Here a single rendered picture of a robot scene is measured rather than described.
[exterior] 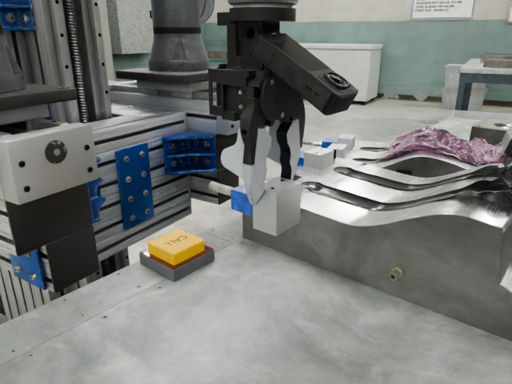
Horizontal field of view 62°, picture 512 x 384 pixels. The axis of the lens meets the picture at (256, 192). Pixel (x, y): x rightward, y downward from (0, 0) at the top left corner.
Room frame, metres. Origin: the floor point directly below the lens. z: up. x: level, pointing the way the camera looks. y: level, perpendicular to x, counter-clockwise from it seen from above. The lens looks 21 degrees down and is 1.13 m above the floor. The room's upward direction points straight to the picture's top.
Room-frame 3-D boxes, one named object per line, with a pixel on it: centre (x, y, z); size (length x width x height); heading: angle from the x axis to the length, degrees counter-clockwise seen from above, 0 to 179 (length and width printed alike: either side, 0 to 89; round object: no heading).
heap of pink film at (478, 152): (0.91, -0.41, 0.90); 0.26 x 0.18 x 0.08; 67
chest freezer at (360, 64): (7.68, -1.32, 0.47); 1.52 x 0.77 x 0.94; 62
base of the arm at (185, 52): (1.12, 0.19, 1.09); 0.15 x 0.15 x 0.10
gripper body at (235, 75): (0.50, 0.00, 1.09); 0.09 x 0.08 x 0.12; 50
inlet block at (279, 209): (0.51, 0.01, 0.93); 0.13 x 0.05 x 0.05; 50
